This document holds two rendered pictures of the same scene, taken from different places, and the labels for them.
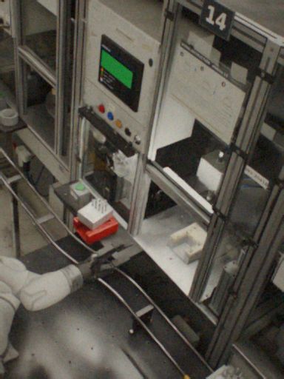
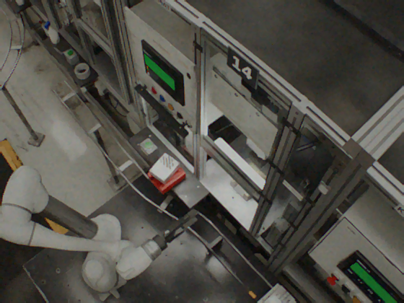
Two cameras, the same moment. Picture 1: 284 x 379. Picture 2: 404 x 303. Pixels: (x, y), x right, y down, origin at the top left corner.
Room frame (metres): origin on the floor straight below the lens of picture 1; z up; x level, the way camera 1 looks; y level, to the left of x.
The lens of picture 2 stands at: (0.65, -0.04, 2.92)
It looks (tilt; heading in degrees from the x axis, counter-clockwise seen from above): 62 degrees down; 3
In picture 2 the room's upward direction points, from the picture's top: straight up
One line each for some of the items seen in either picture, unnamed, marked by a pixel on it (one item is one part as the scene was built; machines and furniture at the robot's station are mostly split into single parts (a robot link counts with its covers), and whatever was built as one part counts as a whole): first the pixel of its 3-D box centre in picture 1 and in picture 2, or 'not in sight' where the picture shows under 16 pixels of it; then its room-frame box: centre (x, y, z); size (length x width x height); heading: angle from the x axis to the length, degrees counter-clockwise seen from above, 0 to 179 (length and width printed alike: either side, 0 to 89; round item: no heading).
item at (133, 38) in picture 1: (140, 70); (182, 58); (1.78, 0.09, 1.60); 0.42 x 0.29 x 0.46; 44
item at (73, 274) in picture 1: (71, 278); (151, 249); (1.10, 0.19, 1.12); 0.09 x 0.06 x 0.09; 44
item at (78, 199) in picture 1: (80, 196); (151, 150); (1.68, 0.27, 0.97); 0.08 x 0.08 x 0.12; 44
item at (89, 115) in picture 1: (106, 128); (161, 107); (1.68, 0.18, 1.37); 0.36 x 0.04 x 0.04; 44
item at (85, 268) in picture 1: (88, 269); (164, 239); (1.15, 0.14, 1.12); 0.09 x 0.07 x 0.08; 134
